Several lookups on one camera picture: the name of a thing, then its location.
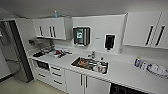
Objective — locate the black built-in microwave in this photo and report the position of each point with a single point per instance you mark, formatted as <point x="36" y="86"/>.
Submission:
<point x="42" y="65"/>

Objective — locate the steel paper towel dispenser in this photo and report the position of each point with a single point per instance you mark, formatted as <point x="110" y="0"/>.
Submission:
<point x="81" y="36"/>

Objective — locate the orange bowl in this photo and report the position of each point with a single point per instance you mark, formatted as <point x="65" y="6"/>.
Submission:
<point x="82" y="62"/>

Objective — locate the stainless steel sink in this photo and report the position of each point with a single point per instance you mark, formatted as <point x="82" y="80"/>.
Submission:
<point x="88" y="69"/>

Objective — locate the white mug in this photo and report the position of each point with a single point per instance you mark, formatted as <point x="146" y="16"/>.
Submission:
<point x="99" y="68"/>

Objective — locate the dish rack with dishes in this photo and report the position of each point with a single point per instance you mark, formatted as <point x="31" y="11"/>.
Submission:
<point x="56" y="52"/>

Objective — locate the light blue spray bottle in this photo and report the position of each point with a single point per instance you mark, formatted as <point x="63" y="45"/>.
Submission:
<point x="56" y="14"/>

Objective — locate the chrome sink faucet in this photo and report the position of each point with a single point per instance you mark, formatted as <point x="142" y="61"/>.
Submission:
<point x="91" y="55"/>

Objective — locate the black coffee machine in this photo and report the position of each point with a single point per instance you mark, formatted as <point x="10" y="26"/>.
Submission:
<point x="35" y="43"/>

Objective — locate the white cloth towel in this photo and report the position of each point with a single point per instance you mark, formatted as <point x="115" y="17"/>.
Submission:
<point x="158" y="70"/>

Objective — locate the white three-door wall cabinet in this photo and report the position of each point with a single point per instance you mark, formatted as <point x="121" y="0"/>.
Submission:
<point x="51" y="28"/>

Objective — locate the white drawer unit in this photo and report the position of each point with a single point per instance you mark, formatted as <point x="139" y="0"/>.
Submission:
<point x="57" y="76"/>

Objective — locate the blue dish soap bottle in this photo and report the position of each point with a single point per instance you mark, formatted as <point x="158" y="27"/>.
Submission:
<point x="137" y="62"/>

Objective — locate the stainless steel refrigerator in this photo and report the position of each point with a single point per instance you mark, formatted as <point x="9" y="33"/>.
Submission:
<point x="15" y="50"/>

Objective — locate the black soap dispenser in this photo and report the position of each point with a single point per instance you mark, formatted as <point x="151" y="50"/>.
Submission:
<point x="109" y="41"/>

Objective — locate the white two-door base cabinet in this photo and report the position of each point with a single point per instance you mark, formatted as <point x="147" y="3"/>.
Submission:
<point x="83" y="83"/>

